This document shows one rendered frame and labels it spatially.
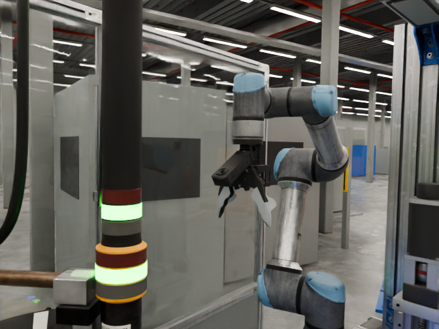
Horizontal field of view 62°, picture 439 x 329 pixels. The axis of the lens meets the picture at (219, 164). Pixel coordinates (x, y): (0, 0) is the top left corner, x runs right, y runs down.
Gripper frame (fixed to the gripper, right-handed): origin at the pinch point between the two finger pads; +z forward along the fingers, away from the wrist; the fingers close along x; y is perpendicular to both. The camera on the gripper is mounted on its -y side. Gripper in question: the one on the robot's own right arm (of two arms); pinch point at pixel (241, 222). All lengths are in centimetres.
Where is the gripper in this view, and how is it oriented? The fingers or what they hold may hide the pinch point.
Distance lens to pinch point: 88.1
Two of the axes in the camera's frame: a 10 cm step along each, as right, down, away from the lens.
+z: -0.2, 10.0, 0.5
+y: 6.5, -0.3, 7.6
